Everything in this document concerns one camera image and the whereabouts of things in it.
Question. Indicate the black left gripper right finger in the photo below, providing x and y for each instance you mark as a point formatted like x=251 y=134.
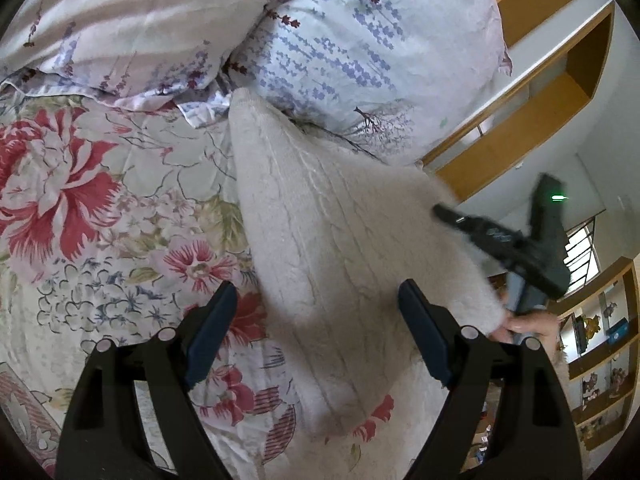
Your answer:
x=533 y=435

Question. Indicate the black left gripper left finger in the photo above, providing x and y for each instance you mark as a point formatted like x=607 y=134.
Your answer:
x=103 y=434

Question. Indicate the cream knitted small garment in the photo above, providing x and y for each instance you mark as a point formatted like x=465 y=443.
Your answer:
x=333 y=234

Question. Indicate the person's right hand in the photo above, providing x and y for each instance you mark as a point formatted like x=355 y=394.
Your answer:
x=541 y=323

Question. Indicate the black window grille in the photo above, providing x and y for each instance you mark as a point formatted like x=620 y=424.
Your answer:
x=581 y=257

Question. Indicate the wooden bookshelf with toys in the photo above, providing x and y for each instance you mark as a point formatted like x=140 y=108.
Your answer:
x=600 y=338

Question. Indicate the red floral bedsheet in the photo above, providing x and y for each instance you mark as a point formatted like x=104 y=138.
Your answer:
x=114 y=225

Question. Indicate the lavender print pillow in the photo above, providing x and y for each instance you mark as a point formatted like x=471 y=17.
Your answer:
x=390 y=78

